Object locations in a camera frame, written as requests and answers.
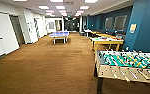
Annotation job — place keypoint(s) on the interior glass window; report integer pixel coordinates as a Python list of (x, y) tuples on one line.
[(109, 22), (120, 22)]

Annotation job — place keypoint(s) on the wooden top table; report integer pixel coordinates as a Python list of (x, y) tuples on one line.
[(101, 34)]

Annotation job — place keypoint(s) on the small white table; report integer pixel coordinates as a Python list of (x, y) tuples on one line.
[(87, 31)]

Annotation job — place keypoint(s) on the green foosball table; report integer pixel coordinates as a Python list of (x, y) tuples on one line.
[(127, 65)]

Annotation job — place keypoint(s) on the square ceiling light panel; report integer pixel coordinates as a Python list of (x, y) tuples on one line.
[(84, 7), (80, 11), (49, 11), (64, 11), (61, 7), (43, 7)]

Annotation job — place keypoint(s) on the yellow air hockey table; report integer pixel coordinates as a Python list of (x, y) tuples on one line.
[(106, 40)]

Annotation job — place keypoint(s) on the yellow wall notice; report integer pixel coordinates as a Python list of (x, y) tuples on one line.
[(133, 28)]

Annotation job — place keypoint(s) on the blue ping pong table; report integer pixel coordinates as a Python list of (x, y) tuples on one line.
[(59, 34)]

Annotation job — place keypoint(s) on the white double door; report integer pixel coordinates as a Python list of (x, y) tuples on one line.
[(2, 36)]

